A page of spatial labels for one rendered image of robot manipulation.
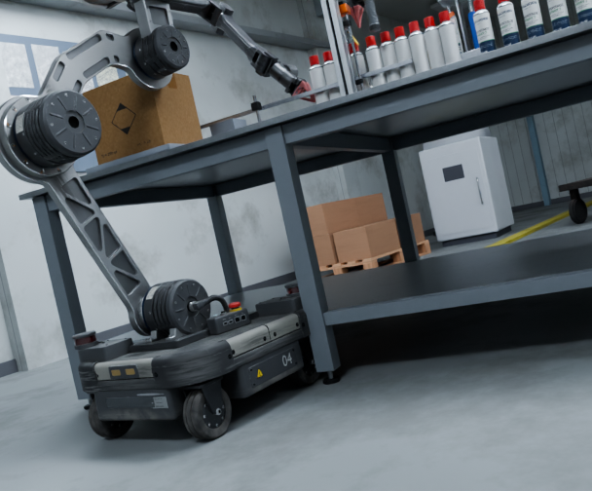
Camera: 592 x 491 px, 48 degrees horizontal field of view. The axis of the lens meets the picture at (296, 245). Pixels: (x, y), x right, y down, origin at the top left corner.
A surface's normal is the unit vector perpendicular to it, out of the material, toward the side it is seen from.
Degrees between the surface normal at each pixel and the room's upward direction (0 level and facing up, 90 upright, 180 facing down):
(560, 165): 90
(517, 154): 90
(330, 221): 90
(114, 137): 90
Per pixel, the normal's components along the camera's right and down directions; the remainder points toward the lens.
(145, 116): -0.44, 0.12
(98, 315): 0.80, -0.16
